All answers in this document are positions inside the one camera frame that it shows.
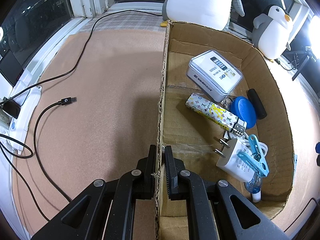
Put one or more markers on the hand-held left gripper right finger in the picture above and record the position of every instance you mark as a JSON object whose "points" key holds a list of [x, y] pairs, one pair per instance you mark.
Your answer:
{"points": [[171, 177]]}

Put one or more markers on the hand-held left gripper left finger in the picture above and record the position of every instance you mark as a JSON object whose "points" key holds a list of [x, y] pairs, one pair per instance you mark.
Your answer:
{"points": [[151, 165]]}

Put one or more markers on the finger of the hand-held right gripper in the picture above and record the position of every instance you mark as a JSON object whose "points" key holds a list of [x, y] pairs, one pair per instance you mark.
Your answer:
{"points": [[318, 147]]}

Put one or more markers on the blue clothespin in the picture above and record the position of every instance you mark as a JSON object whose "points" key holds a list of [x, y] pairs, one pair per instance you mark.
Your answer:
{"points": [[257, 162]]}

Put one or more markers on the white plug charger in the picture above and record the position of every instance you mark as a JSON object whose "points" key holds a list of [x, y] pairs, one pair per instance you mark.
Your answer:
{"points": [[232, 161]]}

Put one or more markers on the small clear spray bottle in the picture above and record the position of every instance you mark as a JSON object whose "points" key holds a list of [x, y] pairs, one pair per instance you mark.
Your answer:
{"points": [[255, 186]]}

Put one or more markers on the black cylinder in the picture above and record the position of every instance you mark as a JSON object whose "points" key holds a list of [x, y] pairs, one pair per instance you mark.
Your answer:
{"points": [[256, 103]]}

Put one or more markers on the patterned white lighter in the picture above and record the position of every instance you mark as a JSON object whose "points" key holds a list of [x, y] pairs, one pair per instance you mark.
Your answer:
{"points": [[212, 111]]}

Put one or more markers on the blue round disc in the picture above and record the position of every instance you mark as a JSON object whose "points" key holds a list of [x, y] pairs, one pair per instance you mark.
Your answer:
{"points": [[243, 111]]}

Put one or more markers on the brown cardboard box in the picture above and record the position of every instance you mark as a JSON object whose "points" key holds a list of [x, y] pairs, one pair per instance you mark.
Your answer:
{"points": [[182, 80]]}

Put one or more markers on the clear plastic case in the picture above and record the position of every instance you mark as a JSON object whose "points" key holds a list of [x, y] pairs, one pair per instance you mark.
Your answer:
{"points": [[212, 72]]}

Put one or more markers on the black tripod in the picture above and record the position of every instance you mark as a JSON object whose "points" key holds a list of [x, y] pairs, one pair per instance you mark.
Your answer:
{"points": [[302, 65]]}

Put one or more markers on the small penguin plush toy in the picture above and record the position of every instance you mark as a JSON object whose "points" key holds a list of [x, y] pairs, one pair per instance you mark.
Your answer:
{"points": [[272, 37]]}

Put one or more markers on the white power strip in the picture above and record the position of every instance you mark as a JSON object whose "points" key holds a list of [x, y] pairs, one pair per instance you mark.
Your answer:
{"points": [[22, 120]]}

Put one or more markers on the black plug adapter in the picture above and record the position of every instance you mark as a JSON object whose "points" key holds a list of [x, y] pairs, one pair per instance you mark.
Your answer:
{"points": [[10, 108]]}

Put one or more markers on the large penguin plush toy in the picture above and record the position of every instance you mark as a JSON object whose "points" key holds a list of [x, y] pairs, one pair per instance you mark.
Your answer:
{"points": [[200, 5]]}

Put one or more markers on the black flat device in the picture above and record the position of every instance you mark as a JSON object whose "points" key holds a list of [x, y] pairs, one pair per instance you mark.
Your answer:
{"points": [[11, 66]]}

